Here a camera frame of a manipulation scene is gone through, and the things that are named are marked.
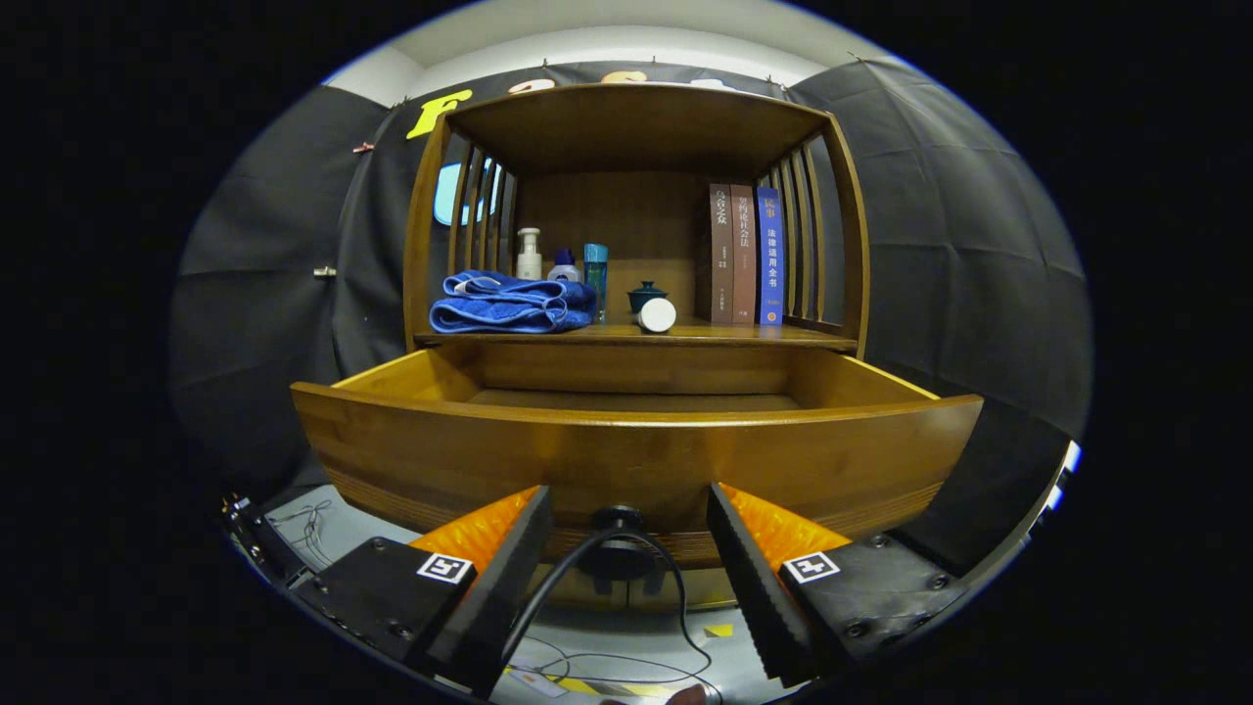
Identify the wooden drawer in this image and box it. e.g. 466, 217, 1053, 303
291, 343, 984, 584

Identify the wooden cabinet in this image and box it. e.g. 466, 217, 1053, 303
401, 83, 872, 613

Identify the dark brown book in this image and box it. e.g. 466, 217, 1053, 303
697, 183, 735, 325

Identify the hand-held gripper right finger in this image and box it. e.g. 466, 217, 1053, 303
705, 482, 970, 686

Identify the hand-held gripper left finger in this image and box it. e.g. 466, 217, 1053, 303
294, 485, 555, 698

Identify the wooden cabinet door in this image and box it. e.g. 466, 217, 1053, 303
626, 566, 740, 613
534, 566, 629, 613

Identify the reddish brown book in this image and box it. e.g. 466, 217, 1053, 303
730, 185, 758, 326

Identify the teal transparent bottle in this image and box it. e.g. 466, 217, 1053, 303
584, 244, 609, 324

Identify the blue folded towel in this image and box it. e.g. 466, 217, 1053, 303
429, 270, 598, 335

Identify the wooden countertop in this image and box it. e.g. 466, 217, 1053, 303
413, 311, 860, 352

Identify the black power strip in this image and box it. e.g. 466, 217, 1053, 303
225, 494, 295, 581

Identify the blue book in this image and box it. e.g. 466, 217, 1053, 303
755, 187, 785, 327

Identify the black cable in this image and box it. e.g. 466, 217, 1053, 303
499, 529, 716, 686

